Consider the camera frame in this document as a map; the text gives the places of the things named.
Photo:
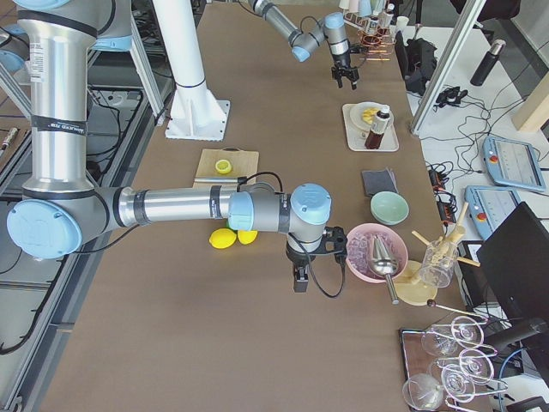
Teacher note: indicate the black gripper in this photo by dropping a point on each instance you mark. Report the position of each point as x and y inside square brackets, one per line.
[300, 258]
[341, 58]

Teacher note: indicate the white round plate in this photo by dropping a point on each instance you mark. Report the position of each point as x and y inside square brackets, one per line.
[356, 111]

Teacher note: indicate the yellow twisted donut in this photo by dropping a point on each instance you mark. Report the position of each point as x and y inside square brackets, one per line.
[369, 114]

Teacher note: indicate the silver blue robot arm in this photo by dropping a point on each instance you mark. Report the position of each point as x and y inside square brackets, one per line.
[62, 210]
[329, 29]

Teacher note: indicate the white rectangular tray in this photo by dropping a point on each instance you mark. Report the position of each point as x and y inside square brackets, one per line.
[356, 137]

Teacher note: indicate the brown sauce bottle on tray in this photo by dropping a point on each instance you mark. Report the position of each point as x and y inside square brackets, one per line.
[378, 127]

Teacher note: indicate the wine glass rack tray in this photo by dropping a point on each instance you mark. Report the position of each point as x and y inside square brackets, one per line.
[416, 360]

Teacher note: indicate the Suntory dark bottle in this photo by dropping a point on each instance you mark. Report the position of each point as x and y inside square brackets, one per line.
[372, 25]

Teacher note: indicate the white cup rack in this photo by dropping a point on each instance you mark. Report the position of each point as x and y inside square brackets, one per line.
[354, 20]

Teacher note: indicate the pink bowl with ice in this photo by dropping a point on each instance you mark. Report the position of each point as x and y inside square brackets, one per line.
[359, 243]

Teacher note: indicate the yellow lemon right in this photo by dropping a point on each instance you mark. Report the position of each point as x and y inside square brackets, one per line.
[246, 237]

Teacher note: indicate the yellow lemon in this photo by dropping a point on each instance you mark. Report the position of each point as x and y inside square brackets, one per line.
[222, 238]
[246, 237]

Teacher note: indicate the black bag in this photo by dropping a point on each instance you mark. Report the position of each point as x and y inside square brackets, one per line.
[416, 61]

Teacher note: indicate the pink cup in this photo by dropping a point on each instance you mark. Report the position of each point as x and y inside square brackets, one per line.
[353, 6]

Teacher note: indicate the light blue cup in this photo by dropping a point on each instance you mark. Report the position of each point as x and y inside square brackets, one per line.
[364, 8]

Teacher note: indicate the metal ice scoop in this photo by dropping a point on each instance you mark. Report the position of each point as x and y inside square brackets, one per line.
[383, 263]

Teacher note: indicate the dark bottle in rack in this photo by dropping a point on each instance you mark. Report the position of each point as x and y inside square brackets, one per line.
[386, 17]

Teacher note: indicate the yellow lemon left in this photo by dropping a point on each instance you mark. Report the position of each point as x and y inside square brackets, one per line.
[222, 238]

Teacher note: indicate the dark grey folded cloth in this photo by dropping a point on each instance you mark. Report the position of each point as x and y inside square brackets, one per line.
[378, 181]

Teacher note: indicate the wooden mug tree stand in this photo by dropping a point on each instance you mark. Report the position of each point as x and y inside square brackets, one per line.
[409, 286]

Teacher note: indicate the mint green bowl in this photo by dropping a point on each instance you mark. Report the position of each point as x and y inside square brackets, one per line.
[389, 208]

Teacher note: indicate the wooden cutting board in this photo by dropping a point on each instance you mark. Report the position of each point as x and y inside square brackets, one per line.
[244, 163]

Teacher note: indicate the black water bottle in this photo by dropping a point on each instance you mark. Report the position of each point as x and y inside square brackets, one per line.
[487, 63]

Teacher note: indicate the halved lemon piece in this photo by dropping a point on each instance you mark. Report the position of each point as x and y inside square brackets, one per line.
[223, 166]

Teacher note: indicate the wine glass bottom left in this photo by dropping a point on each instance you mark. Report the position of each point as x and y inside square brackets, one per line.
[422, 392]

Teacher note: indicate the wine glass top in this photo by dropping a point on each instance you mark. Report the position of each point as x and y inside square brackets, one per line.
[461, 333]

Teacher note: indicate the upper blue teach pendant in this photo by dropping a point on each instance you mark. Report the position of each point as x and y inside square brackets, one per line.
[513, 163]

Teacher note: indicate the blue teach pendant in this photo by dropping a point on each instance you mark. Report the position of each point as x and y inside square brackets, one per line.
[489, 206]
[513, 163]

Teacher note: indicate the lower blue teach pendant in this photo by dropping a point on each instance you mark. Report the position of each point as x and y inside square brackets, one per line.
[489, 206]

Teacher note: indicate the wine glass lower right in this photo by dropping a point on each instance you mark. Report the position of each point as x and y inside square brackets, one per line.
[457, 384]

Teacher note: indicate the wine glass middle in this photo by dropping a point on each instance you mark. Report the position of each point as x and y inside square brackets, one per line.
[472, 362]

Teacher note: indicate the black monitor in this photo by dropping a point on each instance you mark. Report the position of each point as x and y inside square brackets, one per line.
[514, 260]

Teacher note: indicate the copper wire bottle rack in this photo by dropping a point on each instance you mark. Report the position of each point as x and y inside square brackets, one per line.
[378, 47]

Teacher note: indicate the black handled knife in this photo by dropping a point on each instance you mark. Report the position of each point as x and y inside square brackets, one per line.
[221, 180]

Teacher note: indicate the aluminium frame post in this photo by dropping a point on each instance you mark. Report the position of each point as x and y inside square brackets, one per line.
[451, 51]

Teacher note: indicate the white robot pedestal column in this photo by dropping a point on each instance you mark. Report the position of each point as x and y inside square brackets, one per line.
[195, 113]

